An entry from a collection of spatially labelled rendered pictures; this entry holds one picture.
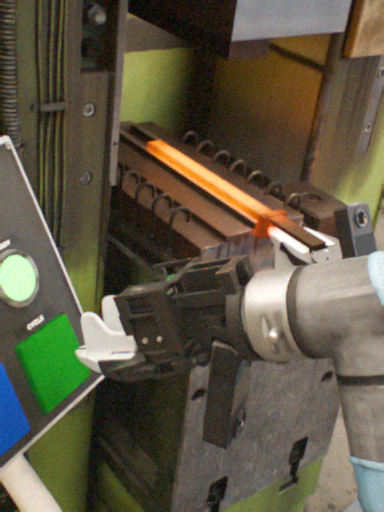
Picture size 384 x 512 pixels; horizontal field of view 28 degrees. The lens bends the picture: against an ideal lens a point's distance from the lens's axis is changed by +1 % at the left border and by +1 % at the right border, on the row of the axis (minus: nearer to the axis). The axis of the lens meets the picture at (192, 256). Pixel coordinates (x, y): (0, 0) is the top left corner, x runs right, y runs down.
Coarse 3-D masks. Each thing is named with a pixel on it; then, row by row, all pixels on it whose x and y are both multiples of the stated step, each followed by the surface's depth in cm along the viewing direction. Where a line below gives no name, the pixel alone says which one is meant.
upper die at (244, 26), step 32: (160, 0) 103; (192, 0) 98; (224, 0) 93; (256, 0) 93; (288, 0) 96; (320, 0) 99; (224, 32) 94; (256, 32) 95; (288, 32) 99; (320, 32) 102
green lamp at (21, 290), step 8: (16, 256) 76; (8, 264) 75; (16, 264) 76; (24, 264) 77; (0, 272) 74; (8, 272) 75; (16, 272) 76; (24, 272) 76; (32, 272) 77; (8, 280) 75; (16, 280) 75; (24, 280) 76; (32, 280) 77; (8, 288) 75; (16, 288) 75; (24, 288) 76; (32, 288) 77; (16, 296) 75; (24, 296) 76
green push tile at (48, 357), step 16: (64, 320) 80; (32, 336) 76; (48, 336) 77; (64, 336) 79; (16, 352) 75; (32, 352) 75; (48, 352) 77; (64, 352) 79; (32, 368) 75; (48, 368) 77; (64, 368) 79; (80, 368) 80; (32, 384) 75; (48, 384) 76; (64, 384) 78; (48, 400) 76
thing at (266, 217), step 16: (160, 144) 132; (176, 160) 127; (192, 176) 124; (208, 176) 123; (224, 192) 119; (240, 192) 119; (240, 208) 116; (256, 208) 115; (272, 224) 112; (288, 224) 111; (304, 240) 107; (320, 240) 108
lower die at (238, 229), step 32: (160, 128) 144; (128, 160) 129; (160, 160) 129; (192, 160) 130; (128, 192) 121; (160, 192) 121; (192, 192) 122; (256, 192) 124; (160, 224) 115; (192, 224) 114; (224, 224) 113; (256, 224) 113; (192, 256) 110; (224, 256) 112; (256, 256) 116
